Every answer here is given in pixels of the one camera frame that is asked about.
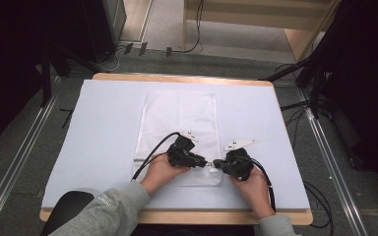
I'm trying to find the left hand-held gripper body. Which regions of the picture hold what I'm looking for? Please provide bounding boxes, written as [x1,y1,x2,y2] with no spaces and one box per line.
[165,130,200,169]

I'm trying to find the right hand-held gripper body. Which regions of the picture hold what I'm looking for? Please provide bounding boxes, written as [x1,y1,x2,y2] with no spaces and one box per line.
[221,139,257,182]

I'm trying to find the white mesh laundry bag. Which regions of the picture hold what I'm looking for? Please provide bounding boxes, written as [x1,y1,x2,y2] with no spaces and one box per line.
[131,89,224,188]

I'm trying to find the person's left hand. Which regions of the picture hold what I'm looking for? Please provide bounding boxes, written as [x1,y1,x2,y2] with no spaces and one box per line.
[140,159,192,198]

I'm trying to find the person's right hand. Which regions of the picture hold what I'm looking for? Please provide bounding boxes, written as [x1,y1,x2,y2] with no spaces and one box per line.
[229,165,277,220]

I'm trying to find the wooden table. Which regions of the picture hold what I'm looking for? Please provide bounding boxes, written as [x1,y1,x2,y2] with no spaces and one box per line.
[38,72,314,226]

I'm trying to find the white table mat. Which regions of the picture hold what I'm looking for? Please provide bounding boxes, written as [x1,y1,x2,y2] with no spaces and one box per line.
[41,79,311,210]

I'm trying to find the black tripod stand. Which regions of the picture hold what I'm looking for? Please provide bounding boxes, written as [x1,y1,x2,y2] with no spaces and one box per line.
[258,0,346,120]
[38,38,103,108]

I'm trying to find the light wooden shelf unit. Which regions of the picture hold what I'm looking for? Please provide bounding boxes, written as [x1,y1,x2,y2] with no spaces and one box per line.
[181,0,343,63]

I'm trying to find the dark cabinet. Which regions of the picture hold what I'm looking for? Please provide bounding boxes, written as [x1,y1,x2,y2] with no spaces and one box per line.
[80,0,128,63]

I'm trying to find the left hand-held gripper black cable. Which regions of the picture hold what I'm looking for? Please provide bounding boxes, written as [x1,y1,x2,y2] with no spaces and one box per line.
[130,131,182,182]

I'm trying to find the hand-held gripper black cable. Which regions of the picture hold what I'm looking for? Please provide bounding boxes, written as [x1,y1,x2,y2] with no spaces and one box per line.
[130,131,182,182]
[250,157,277,213]

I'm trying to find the right hand-held gripper black cable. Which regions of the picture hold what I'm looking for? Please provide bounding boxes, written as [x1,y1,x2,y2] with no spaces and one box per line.
[250,157,277,213]

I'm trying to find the black floor cable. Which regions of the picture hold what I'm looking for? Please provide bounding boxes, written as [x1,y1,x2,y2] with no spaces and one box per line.
[280,99,313,149]

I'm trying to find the metal floor rail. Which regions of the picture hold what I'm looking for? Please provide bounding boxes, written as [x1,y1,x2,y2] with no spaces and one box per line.
[0,77,62,236]
[297,88,370,236]

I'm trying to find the white floor cable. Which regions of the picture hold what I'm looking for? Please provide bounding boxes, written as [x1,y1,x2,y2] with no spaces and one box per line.
[102,45,128,73]

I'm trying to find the black hanging cable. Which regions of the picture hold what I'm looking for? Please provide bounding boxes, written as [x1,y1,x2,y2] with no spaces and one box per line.
[176,0,205,54]

